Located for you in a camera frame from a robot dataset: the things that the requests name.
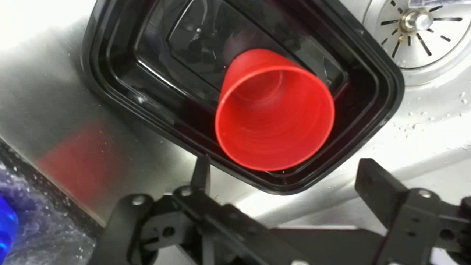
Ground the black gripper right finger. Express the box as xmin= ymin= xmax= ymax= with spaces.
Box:
xmin=354 ymin=158 xmax=471 ymax=265

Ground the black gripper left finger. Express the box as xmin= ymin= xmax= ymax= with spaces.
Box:
xmin=89 ymin=156 xmax=313 ymax=265

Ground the red plastic cup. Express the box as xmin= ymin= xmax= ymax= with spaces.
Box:
xmin=214 ymin=48 xmax=335 ymax=170

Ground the black plastic bowl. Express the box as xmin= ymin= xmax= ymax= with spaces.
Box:
xmin=82 ymin=0 xmax=404 ymax=194

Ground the stainless steel sink basin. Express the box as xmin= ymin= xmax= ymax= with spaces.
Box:
xmin=0 ymin=0 xmax=471 ymax=265

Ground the clear blue soap bottle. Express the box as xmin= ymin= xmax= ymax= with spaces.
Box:
xmin=0 ymin=197 xmax=19 ymax=265

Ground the sink drain strainer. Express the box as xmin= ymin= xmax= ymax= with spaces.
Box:
xmin=363 ymin=0 xmax=471 ymax=69

